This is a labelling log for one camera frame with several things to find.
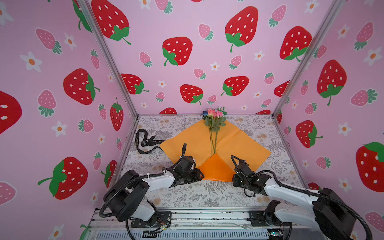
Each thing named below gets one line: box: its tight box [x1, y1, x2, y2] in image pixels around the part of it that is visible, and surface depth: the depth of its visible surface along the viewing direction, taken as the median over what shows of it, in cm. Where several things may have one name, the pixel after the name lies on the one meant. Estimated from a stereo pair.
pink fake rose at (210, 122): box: [205, 108, 217, 157], surface depth 115 cm
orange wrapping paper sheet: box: [159, 119, 272, 183], surface depth 106 cm
